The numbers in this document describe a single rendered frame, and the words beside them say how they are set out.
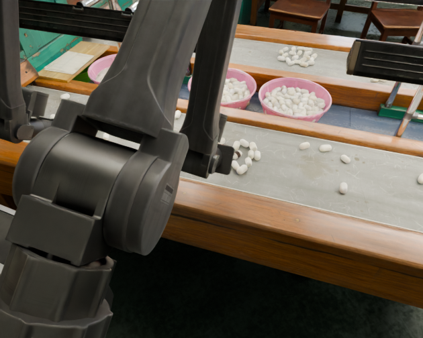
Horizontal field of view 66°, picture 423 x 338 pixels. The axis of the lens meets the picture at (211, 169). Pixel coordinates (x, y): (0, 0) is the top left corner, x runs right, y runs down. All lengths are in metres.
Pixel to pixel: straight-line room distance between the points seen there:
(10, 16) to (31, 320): 0.64
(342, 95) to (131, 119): 1.23
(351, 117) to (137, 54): 1.19
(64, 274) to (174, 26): 0.20
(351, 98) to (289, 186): 0.59
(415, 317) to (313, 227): 0.99
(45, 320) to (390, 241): 0.78
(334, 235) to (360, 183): 0.23
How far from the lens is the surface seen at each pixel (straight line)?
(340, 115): 1.39
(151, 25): 0.28
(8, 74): 0.80
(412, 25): 3.06
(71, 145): 0.26
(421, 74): 0.89
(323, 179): 1.00
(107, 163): 0.24
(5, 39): 0.78
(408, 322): 1.73
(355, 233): 0.87
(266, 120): 1.13
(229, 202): 0.86
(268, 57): 1.59
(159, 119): 0.25
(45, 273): 0.23
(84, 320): 0.25
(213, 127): 0.54
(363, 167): 1.08
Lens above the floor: 1.43
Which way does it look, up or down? 45 degrees down
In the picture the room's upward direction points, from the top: straight up
